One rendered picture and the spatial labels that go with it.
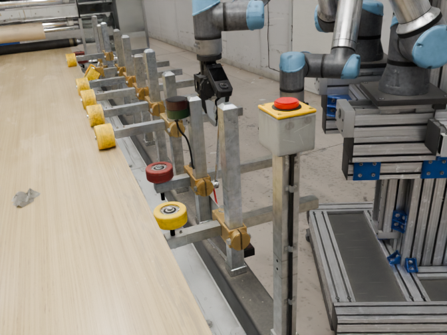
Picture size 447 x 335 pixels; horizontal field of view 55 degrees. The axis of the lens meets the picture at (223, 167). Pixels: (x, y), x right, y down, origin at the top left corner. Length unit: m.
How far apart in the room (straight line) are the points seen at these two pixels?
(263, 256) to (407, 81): 1.30
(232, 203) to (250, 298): 0.23
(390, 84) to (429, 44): 0.23
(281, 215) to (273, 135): 0.15
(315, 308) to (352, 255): 0.29
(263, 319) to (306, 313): 1.04
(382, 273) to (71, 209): 1.34
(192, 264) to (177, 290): 0.51
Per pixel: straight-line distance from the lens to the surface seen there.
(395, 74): 1.45
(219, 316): 1.16
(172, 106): 1.15
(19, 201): 1.22
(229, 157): 0.97
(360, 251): 2.10
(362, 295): 1.87
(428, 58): 1.29
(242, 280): 1.13
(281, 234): 0.79
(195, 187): 1.25
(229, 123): 0.94
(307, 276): 2.25
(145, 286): 0.84
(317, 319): 2.04
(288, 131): 0.68
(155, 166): 1.29
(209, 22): 1.20
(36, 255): 1.00
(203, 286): 1.25
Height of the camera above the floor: 1.44
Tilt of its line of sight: 25 degrees down
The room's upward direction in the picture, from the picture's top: 4 degrees counter-clockwise
